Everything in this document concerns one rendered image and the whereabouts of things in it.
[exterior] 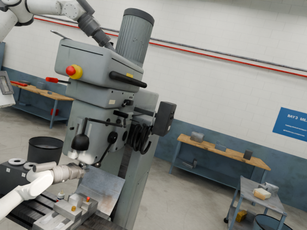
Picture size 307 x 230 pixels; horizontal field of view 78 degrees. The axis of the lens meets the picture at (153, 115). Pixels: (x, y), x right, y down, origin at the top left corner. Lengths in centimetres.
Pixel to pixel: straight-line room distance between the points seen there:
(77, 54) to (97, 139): 41
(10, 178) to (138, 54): 108
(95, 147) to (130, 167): 51
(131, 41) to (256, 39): 452
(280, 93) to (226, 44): 174
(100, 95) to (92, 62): 16
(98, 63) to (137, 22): 50
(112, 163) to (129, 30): 95
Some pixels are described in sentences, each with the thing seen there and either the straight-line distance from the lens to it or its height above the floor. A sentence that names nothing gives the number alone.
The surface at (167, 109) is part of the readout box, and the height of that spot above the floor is 169.
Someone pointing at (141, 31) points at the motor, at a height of 210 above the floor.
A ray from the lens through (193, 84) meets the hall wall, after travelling 516.
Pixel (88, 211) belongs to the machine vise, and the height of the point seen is 97.
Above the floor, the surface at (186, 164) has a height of 28.
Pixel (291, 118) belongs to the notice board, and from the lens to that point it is 550.
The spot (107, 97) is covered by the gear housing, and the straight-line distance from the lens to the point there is 91.
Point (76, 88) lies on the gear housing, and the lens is 100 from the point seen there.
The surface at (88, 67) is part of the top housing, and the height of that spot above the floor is 179.
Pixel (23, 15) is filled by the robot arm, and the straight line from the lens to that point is 116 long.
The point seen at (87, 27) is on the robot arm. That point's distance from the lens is 104.
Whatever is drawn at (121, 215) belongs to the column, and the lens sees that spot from 165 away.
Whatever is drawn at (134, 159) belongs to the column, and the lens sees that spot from 144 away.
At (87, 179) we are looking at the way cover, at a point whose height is 99.
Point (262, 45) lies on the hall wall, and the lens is 548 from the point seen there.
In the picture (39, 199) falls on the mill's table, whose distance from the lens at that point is 150.
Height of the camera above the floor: 177
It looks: 7 degrees down
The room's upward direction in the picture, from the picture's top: 16 degrees clockwise
